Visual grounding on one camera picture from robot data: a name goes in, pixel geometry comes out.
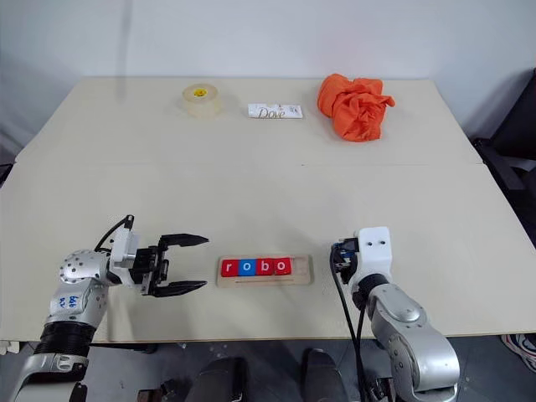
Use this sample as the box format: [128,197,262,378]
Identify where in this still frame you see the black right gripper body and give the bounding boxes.
[330,238,362,286]

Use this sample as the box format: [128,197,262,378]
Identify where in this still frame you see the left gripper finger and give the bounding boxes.
[149,279,209,299]
[157,233,210,252]

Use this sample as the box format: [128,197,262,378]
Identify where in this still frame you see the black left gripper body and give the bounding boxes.
[128,236,171,296]

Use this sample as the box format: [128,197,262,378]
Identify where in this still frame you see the wooden letter tile tray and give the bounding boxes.
[215,254,316,289]

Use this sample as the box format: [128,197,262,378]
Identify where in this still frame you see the red letter tile r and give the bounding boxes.
[219,258,241,278]

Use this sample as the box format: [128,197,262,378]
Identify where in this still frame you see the dark rounded shape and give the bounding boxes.
[195,355,249,402]
[302,348,349,402]

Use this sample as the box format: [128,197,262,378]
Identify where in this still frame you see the clear tape roll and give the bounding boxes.
[180,83,223,119]

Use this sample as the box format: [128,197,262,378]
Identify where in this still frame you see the white Dove soap box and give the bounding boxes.
[246,102,304,121]

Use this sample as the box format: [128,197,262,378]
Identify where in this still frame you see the crumpled orange cloth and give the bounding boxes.
[316,73,396,143]

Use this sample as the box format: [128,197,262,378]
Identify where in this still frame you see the white and red sneaker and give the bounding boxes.
[501,332,536,370]

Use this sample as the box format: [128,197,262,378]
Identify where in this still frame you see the black chair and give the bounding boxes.
[472,68,536,238]

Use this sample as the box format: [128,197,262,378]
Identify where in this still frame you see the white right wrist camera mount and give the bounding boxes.
[358,226,394,280]

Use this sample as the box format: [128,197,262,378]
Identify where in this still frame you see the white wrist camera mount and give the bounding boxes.
[109,228,142,270]
[358,226,394,280]

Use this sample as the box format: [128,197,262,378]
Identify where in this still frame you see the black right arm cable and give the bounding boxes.
[354,307,369,397]
[328,246,366,402]

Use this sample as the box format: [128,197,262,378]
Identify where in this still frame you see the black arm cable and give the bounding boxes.
[93,214,137,253]
[354,307,369,397]
[328,246,366,402]

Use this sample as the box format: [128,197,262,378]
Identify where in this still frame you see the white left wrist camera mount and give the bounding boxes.
[109,228,142,270]

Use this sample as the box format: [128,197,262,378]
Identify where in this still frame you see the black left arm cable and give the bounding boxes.
[93,214,137,253]

